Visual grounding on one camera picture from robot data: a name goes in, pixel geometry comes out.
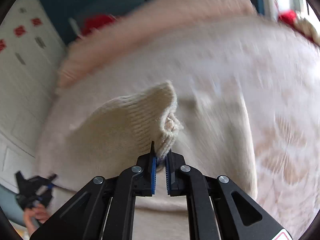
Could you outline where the white wardrobe with red stickers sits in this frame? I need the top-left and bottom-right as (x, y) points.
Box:
(1, 0), (65, 192)

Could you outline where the pink folded quilt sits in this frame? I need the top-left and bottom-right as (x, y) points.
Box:
(57, 0), (257, 90)

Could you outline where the red plush toy by window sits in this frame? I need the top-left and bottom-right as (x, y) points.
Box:
(278, 10), (297, 26)

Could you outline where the person's left hand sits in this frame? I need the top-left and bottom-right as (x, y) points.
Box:
(23, 204), (50, 236)

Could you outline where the red pillow at headboard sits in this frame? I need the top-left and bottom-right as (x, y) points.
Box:
(81, 14), (118, 36)

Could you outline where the cream knitted sweater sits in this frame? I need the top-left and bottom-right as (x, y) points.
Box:
(67, 81), (183, 160)

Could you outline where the floral beige bed cover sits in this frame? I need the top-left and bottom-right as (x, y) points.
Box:
(37, 16), (319, 239)

